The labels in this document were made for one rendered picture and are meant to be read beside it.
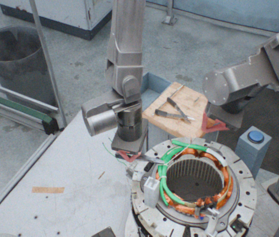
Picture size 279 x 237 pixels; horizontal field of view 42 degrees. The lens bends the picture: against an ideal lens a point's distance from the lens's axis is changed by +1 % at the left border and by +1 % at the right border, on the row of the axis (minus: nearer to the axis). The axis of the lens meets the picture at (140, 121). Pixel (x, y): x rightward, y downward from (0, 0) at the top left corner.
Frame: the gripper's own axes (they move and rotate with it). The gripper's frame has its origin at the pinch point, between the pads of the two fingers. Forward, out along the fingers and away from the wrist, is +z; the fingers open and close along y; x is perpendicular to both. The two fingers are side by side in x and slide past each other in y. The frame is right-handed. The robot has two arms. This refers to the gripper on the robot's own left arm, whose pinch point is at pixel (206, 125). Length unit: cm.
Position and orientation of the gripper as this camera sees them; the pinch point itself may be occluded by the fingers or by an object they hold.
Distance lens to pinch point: 77.1
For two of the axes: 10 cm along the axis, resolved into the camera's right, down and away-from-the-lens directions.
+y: -3.3, 7.1, -6.1
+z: -3.3, 5.2, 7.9
